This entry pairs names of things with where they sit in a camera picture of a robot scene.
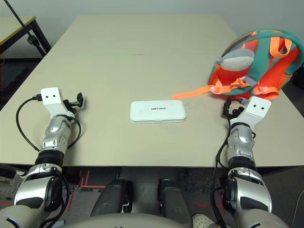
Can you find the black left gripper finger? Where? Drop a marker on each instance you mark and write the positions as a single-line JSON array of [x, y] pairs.
[[80, 99]]

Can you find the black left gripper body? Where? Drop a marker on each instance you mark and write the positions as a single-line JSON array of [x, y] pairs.
[[70, 105]]

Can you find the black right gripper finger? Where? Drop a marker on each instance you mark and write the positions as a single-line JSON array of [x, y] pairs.
[[225, 108]]

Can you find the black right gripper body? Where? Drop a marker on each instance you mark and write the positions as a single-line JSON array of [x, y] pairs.
[[234, 109]]

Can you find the teal and orange backpack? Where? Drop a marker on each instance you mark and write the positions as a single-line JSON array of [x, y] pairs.
[[273, 69]]

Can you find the white pencil case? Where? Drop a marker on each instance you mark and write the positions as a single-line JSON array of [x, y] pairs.
[[156, 111]]

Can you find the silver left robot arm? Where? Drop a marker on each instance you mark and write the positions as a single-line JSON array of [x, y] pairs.
[[51, 133]]

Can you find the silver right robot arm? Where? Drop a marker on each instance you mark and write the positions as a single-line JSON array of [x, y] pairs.
[[242, 142]]

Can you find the black foam floor mat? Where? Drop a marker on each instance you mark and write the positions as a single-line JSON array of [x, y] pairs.
[[12, 78]]

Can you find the black clamp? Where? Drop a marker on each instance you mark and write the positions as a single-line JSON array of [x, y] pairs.
[[32, 40]]

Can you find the black table leg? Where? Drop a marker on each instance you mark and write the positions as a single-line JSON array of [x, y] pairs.
[[9, 172]]

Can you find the dark grey robot left leg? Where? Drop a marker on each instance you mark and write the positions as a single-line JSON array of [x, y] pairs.
[[111, 197]]

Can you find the dark grey robot leg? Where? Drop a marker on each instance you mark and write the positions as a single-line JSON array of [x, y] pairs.
[[174, 199], [111, 197]]

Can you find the thin black pole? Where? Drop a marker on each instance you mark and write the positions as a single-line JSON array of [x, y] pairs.
[[17, 17]]

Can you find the dark grey robot right leg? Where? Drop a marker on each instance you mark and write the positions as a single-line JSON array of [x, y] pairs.
[[174, 199]]

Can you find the white perforated shoe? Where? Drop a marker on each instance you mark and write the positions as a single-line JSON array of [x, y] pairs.
[[204, 221]]

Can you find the beige robot torso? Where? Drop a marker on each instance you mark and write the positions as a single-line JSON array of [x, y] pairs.
[[133, 222]]

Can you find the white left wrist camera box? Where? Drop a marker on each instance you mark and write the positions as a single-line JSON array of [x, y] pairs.
[[51, 96]]

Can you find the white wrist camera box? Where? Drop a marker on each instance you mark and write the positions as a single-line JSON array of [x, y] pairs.
[[257, 107], [51, 96]]

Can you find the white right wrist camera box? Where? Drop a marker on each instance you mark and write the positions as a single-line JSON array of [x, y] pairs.
[[257, 107]]

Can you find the beige side table black frame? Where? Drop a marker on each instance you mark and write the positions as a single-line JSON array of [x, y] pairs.
[[14, 26]]

